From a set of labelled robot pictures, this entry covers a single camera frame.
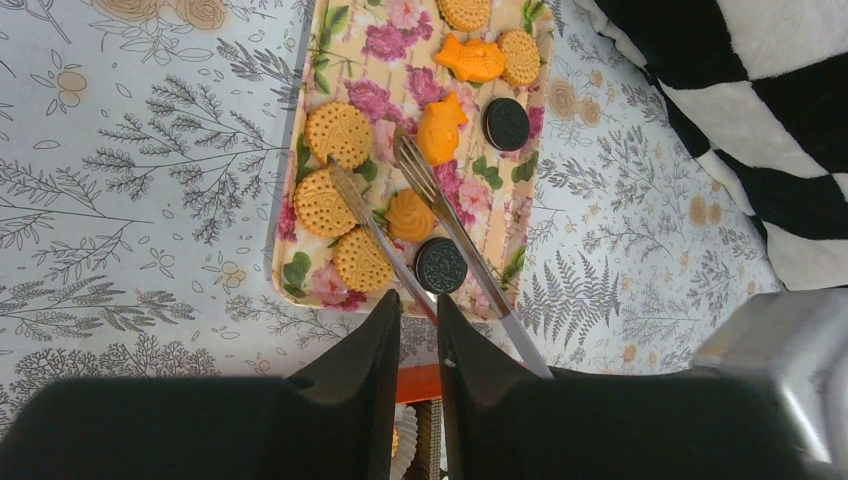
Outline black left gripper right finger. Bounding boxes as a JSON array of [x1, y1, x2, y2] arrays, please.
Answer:
[[437, 295, 829, 479]]

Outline orange cookie box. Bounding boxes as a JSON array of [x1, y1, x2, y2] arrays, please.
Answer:
[[396, 364, 447, 479]]

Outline metal tongs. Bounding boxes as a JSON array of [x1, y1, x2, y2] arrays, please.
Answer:
[[326, 125, 555, 380]]

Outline swirl yellow cookie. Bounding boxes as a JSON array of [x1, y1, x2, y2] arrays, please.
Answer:
[[385, 188, 436, 243]]

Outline floral cookie tray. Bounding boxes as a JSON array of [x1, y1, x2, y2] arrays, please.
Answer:
[[272, 1, 554, 321]]

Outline white paper cup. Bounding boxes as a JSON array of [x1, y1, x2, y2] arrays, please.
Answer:
[[389, 404, 418, 480]]

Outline checkered black white pillow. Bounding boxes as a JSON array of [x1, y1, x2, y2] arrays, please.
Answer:
[[583, 1, 847, 290]]

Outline floral table mat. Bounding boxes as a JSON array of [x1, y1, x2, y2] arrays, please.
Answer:
[[1, 1, 781, 430]]

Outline orange fish cookie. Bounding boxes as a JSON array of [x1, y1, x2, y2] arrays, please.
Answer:
[[416, 92, 468, 167], [433, 33, 506, 83]]

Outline round dotted yellow biscuit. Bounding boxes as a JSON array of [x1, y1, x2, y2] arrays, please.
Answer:
[[293, 168, 358, 238], [333, 227, 393, 293], [497, 30, 541, 87], [304, 102, 374, 170], [437, 0, 490, 32]]

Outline black sandwich cookie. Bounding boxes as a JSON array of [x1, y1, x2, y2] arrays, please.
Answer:
[[413, 237, 468, 294], [482, 98, 530, 152]]

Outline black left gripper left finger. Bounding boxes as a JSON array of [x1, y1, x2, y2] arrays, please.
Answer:
[[1, 291, 401, 479]]

